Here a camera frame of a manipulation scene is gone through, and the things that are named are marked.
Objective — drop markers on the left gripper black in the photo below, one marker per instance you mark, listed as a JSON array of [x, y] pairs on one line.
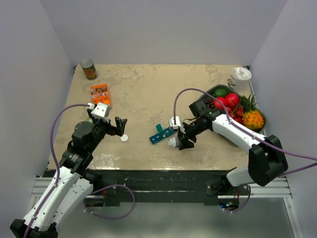
[[120, 124]]

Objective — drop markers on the tin food can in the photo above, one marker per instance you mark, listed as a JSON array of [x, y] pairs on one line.
[[89, 69]]

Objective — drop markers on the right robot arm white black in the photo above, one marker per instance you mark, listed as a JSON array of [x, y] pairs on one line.
[[266, 161]]

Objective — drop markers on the green lime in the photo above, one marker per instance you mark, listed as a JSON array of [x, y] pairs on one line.
[[219, 92]]

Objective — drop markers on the white bottle cap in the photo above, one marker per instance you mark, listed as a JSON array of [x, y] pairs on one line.
[[124, 138]]

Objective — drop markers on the aluminium rail frame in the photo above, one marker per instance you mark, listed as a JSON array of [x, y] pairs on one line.
[[277, 188]]

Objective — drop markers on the grey fruit tray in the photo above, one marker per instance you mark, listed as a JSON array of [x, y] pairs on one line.
[[239, 95]]

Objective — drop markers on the dark grape bunch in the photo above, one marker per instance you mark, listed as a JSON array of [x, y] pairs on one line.
[[209, 103]]

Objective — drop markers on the small pineapple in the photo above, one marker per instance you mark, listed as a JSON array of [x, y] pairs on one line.
[[252, 118]]

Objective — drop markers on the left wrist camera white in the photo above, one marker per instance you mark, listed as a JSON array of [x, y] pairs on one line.
[[99, 111]]

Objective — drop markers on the teal weekly pill organizer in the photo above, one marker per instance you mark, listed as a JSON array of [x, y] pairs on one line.
[[162, 133]]

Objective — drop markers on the green tape roll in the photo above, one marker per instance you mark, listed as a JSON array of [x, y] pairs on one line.
[[89, 119]]

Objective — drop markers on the white paper cup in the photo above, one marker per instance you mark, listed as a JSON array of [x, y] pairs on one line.
[[239, 79]]

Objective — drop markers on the orange snack box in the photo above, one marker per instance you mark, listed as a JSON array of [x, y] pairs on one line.
[[100, 94]]

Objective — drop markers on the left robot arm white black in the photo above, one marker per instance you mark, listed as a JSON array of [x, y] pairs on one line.
[[71, 182]]

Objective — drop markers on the red apple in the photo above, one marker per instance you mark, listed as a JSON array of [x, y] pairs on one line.
[[220, 102], [232, 99]]

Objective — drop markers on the white vitamin pill bottle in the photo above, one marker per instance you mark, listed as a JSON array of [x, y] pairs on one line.
[[174, 142]]

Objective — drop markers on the strawberry pile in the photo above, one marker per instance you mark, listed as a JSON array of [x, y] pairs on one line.
[[236, 112]]

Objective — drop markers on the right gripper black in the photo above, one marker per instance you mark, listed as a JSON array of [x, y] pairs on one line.
[[185, 144]]

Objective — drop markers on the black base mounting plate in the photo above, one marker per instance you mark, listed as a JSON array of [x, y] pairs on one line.
[[114, 187]]

